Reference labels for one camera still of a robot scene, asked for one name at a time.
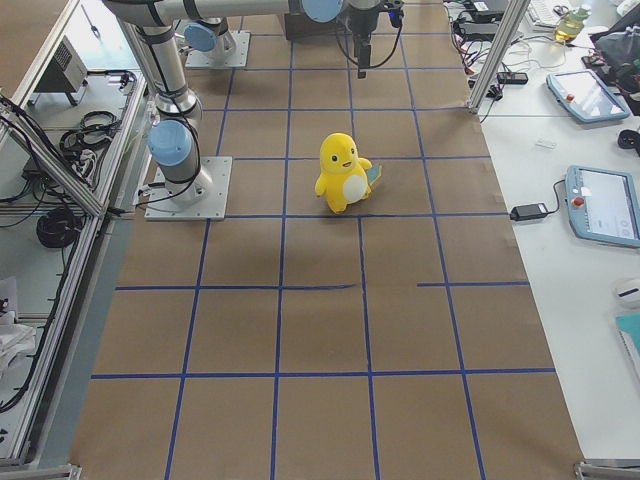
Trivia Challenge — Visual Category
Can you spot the black cable coil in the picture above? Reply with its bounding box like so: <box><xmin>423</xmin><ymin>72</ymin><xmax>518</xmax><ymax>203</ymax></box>
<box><xmin>36</xmin><ymin>207</ymin><xmax>82</xmax><ymax>249</ymax></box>

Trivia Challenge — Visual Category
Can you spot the brown wooden drawer cabinet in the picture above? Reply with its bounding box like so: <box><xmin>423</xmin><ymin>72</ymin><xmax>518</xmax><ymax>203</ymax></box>
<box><xmin>278</xmin><ymin>14</ymin><xmax>347</xmax><ymax>41</ymax></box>

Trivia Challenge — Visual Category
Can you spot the near teach pendant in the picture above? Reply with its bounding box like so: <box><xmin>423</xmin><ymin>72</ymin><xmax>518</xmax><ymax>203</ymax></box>
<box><xmin>565</xmin><ymin>165</ymin><xmax>639</xmax><ymax>249</ymax></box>

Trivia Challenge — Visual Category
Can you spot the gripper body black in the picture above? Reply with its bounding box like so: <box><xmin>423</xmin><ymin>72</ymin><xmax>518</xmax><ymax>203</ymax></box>
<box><xmin>347</xmin><ymin>0</ymin><xmax>380</xmax><ymax>45</ymax></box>

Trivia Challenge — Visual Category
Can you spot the grey control box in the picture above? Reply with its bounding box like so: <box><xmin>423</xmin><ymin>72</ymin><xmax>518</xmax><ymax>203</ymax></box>
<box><xmin>34</xmin><ymin>36</ymin><xmax>88</xmax><ymax>106</ymax></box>

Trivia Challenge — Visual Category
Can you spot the teach pendant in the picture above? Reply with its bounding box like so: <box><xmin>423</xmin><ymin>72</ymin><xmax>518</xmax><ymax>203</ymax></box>
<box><xmin>546</xmin><ymin>70</ymin><xmax>631</xmax><ymax>123</ymax></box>
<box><xmin>565</xmin><ymin>165</ymin><xmax>639</xmax><ymax>249</ymax></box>

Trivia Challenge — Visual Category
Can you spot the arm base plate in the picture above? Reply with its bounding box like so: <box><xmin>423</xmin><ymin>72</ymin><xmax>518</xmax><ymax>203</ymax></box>
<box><xmin>185</xmin><ymin>25</ymin><xmax>251</xmax><ymax>70</ymax></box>
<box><xmin>144</xmin><ymin>156</ymin><xmax>232</xmax><ymax>221</ymax></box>

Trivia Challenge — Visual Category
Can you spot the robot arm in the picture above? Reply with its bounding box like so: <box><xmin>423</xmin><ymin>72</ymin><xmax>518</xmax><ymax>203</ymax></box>
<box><xmin>184</xmin><ymin>17</ymin><xmax>237</xmax><ymax>60</ymax></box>
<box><xmin>104</xmin><ymin>1</ymin><xmax>387</xmax><ymax>205</ymax></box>

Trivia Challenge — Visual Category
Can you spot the far teach pendant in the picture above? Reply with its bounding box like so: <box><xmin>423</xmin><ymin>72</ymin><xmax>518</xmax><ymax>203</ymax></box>
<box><xmin>546</xmin><ymin>70</ymin><xmax>631</xmax><ymax>123</ymax></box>

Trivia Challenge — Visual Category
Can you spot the black power adapter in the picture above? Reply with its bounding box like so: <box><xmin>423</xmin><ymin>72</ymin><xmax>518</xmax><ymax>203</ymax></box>
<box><xmin>509</xmin><ymin>203</ymin><xmax>549</xmax><ymax>222</ymax></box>

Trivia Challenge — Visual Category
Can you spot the yellow plush toy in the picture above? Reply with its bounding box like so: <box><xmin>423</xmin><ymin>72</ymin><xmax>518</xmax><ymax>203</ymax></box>
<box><xmin>314</xmin><ymin>133</ymin><xmax>382</xmax><ymax>214</ymax></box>

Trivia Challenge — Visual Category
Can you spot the aluminium frame post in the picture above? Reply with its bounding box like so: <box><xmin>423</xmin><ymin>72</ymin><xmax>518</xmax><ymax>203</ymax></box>
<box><xmin>467</xmin><ymin>0</ymin><xmax>529</xmax><ymax>113</ymax></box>

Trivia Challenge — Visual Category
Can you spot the yellow liquid bottle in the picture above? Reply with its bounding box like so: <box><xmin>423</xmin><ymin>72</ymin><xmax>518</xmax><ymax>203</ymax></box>
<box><xmin>554</xmin><ymin>5</ymin><xmax>591</xmax><ymax>44</ymax></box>

